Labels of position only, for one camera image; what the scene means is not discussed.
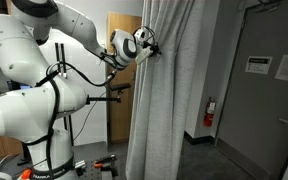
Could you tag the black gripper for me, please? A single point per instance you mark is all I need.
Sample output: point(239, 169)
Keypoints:
point(155, 49)

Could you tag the gray textured curtain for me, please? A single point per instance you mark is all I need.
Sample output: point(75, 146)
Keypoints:
point(164, 116)

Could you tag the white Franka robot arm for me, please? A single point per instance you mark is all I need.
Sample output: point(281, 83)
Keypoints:
point(17, 110)

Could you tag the wooden door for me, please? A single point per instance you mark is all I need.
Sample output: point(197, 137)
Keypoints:
point(120, 120)

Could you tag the red fire extinguisher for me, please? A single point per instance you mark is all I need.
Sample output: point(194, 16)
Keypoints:
point(209, 115)

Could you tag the white panel board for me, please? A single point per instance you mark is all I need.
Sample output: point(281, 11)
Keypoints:
point(94, 123)

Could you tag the black baseboard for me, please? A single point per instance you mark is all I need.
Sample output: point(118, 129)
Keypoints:
point(199, 138)

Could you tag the white sign with dark header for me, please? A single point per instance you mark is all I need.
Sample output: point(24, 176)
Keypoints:
point(258, 65)

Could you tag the gray metal door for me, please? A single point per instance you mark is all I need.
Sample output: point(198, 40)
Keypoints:
point(257, 116)

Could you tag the small silver clamp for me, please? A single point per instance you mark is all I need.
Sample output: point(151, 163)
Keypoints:
point(80, 164)

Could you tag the black perforated workbench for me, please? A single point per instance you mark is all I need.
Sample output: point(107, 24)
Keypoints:
point(94, 173)

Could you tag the orange base fitting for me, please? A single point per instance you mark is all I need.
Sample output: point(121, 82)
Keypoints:
point(26, 174)

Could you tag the wooden base cabinet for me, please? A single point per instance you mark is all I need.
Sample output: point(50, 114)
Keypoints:
point(4, 146)

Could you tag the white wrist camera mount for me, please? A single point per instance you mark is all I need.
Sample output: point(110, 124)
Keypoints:
point(144, 55)

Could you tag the black camera stand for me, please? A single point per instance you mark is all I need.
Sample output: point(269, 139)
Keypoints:
point(100, 99)

